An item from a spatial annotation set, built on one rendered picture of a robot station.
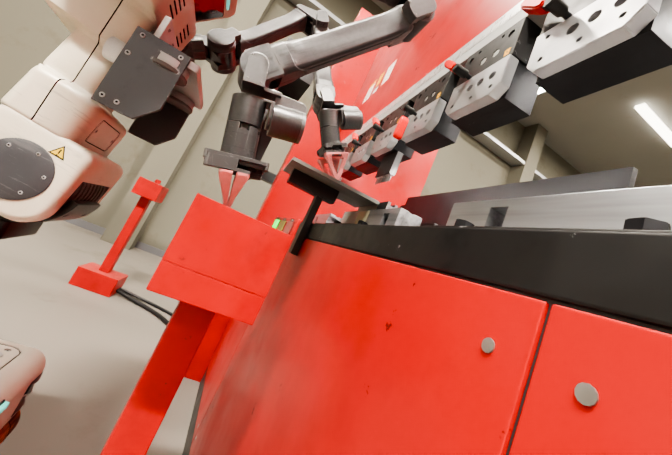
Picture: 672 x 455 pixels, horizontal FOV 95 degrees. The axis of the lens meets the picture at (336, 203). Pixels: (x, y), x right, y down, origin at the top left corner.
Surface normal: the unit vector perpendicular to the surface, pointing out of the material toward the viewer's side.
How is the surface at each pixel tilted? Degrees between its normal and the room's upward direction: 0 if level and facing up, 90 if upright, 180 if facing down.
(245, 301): 90
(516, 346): 90
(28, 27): 90
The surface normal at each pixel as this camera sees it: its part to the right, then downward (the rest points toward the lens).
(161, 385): 0.37, -0.03
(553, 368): -0.87, -0.43
